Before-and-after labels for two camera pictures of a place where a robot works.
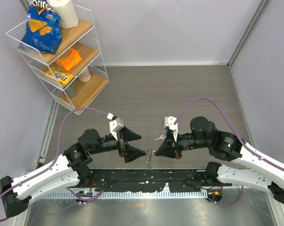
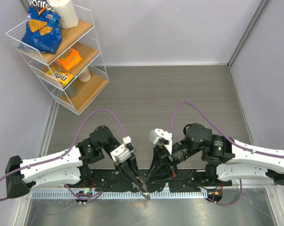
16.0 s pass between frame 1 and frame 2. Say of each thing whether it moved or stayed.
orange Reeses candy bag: stayed
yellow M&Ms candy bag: stayed
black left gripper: moved
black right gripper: moved
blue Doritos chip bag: stayed
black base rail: stayed
